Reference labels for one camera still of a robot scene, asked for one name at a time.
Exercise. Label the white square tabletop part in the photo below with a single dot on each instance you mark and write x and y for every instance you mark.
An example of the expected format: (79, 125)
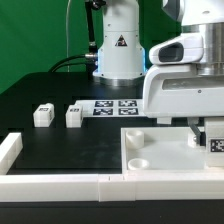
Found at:
(172, 149)

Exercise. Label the white U-shaped fence wall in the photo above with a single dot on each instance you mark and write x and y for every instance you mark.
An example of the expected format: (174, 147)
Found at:
(138, 183)

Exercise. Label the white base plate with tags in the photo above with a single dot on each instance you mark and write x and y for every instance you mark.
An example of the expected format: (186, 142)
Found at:
(112, 108)

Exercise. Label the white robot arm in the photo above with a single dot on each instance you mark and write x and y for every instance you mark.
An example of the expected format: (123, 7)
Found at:
(122, 60)

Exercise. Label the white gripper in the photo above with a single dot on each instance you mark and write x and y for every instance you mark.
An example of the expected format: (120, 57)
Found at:
(174, 88)

